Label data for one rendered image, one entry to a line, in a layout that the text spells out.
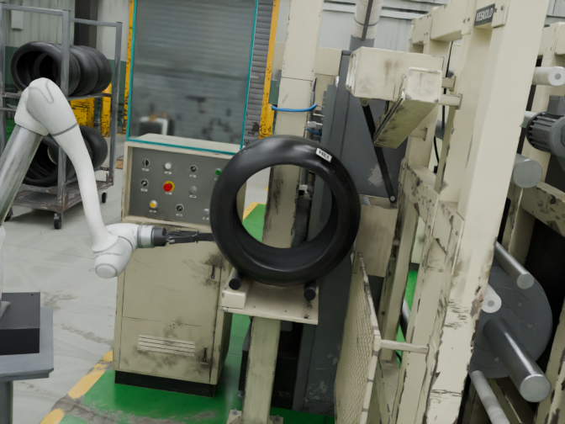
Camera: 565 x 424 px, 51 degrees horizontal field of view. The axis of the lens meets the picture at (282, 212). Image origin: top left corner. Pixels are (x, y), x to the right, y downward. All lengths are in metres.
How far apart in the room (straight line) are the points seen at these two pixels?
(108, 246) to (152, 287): 0.85
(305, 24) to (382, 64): 0.68
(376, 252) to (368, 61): 0.94
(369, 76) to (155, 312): 1.75
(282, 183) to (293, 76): 0.44
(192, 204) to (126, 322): 0.69
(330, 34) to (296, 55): 8.76
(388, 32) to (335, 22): 0.98
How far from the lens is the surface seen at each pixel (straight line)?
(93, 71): 6.03
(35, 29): 12.92
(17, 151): 2.33
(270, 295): 2.38
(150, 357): 3.15
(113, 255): 2.18
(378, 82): 1.79
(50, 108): 2.16
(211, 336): 3.02
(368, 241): 2.44
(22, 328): 2.19
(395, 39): 11.12
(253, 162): 2.07
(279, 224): 2.49
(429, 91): 1.71
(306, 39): 2.40
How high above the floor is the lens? 1.70
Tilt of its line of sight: 14 degrees down
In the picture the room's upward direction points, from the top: 7 degrees clockwise
